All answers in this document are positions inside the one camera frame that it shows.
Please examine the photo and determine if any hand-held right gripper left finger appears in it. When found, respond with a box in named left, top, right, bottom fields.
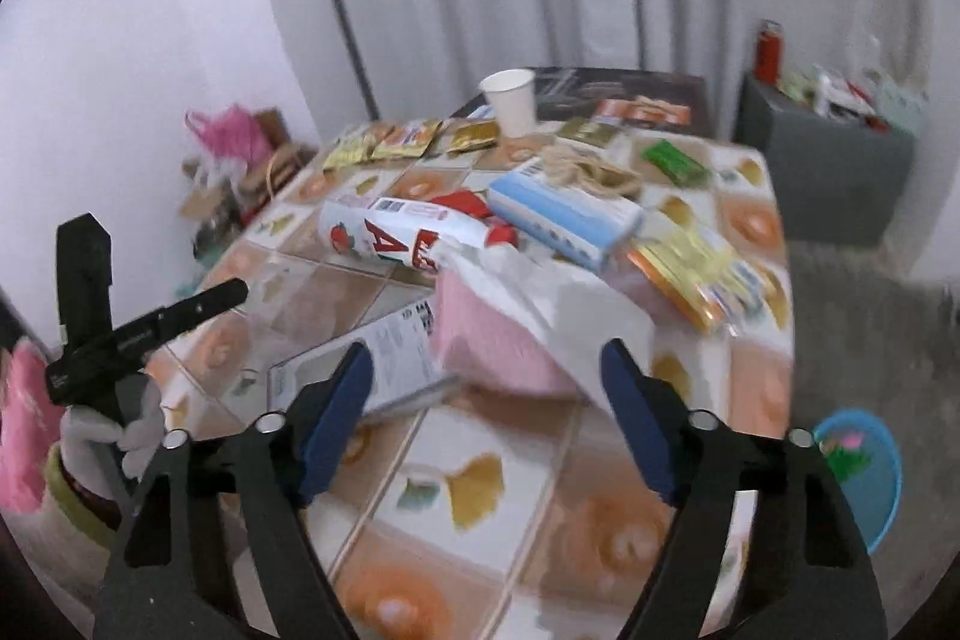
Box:
left=94, top=342, right=374, bottom=640

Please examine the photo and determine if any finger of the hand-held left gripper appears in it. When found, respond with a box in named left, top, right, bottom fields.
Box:
left=112, top=278, right=250, bottom=362

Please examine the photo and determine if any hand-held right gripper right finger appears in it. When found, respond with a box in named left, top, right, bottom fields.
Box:
left=600, top=338, right=886, bottom=640

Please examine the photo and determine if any pink tissue pack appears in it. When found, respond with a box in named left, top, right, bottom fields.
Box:
left=431, top=239, right=657, bottom=408

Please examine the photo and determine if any blue and white box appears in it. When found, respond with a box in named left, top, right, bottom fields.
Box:
left=486, top=156, right=646, bottom=274

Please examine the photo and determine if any red snack packet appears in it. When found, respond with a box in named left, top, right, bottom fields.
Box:
left=427, top=188, right=518, bottom=251

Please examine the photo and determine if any person's left hand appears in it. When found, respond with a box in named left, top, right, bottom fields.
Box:
left=60, top=376, right=164, bottom=477

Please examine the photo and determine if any white barcode box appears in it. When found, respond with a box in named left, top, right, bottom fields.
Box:
left=268, top=297, right=466, bottom=420

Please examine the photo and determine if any orange and yellow packet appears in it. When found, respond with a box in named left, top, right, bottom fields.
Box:
left=626, top=224, right=785, bottom=335

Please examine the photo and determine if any pink printed cloth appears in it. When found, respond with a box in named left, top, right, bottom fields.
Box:
left=0, top=340, right=68, bottom=513

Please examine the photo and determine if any ginkgo printed tablecloth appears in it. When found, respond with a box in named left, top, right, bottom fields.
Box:
left=142, top=115, right=796, bottom=640

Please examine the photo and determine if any pink plastic bag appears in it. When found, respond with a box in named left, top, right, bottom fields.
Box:
left=185, top=104, right=275, bottom=169

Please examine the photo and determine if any white fruit-print carton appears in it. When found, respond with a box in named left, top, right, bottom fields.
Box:
left=317, top=196, right=518, bottom=274

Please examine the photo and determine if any green round container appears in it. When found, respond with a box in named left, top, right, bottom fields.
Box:
left=41, top=441, right=125, bottom=551

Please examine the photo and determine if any yellow cartoon snack packet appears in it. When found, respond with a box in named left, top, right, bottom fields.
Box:
left=322, top=124, right=377, bottom=172

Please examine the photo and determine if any blue plastic basin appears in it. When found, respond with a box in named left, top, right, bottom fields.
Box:
left=814, top=409, right=903, bottom=555

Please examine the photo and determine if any green candy packet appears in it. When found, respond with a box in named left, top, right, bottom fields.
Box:
left=641, top=139, right=713, bottom=187

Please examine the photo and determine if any grey box with clutter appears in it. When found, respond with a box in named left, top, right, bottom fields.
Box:
left=735, top=74, right=920, bottom=247

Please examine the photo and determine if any gold corn snack packet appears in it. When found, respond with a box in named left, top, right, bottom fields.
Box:
left=431, top=119, right=502, bottom=155

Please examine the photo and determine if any dark printed poster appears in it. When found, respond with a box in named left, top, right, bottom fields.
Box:
left=450, top=66, right=710, bottom=139

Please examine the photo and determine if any white paper cup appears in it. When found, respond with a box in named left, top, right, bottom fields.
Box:
left=478, top=68, right=537, bottom=139

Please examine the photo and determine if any pile of small clutter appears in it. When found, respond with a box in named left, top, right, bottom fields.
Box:
left=780, top=36, right=901, bottom=135

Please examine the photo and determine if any red bottle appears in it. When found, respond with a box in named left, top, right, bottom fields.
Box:
left=754, top=19, right=787, bottom=84

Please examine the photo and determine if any mint green holder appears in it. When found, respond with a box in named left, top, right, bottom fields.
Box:
left=874, top=77, right=931, bottom=139

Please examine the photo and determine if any beige coiled rope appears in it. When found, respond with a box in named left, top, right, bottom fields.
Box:
left=525, top=145, right=646, bottom=202

